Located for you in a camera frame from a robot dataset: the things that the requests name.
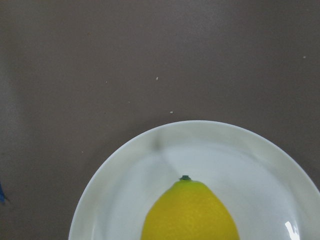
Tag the white round plate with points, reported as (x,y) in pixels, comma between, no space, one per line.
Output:
(268,194)

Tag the yellow lemon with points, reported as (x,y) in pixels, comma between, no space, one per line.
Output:
(189,210)

